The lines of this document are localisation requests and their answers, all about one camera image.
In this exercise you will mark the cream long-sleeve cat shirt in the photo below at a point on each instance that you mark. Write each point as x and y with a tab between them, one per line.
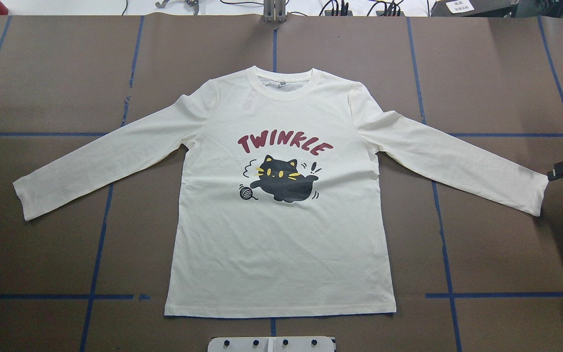
279	206

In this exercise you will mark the black box white label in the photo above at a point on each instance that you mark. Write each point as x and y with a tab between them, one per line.
474	8

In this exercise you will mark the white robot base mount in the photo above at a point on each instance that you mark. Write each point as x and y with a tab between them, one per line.
273	344

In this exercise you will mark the aluminium frame post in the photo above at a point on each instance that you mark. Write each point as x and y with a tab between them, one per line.
274	11

